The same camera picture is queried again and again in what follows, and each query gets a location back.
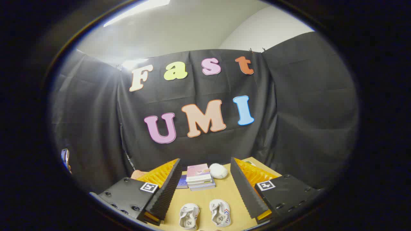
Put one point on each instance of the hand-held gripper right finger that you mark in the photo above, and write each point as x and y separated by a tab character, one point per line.
245	192

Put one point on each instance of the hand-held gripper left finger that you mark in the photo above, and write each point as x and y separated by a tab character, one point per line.
167	192

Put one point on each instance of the white shoe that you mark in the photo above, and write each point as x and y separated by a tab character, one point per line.
220	213
189	217

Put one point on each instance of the dark blue printed book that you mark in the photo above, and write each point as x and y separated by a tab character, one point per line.
182	182

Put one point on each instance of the small compartment tray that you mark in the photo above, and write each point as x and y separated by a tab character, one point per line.
251	163

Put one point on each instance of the white fluffy ball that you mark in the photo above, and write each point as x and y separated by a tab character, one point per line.
218	170

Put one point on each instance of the orange fuzzy sponge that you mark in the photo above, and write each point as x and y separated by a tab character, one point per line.
136	175

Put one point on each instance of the white cover book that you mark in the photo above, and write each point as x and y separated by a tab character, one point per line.
201	183

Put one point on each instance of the pink cover book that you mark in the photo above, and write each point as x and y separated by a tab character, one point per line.
197	171

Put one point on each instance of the grey-blue cover book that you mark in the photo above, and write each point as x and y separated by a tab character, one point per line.
204	188

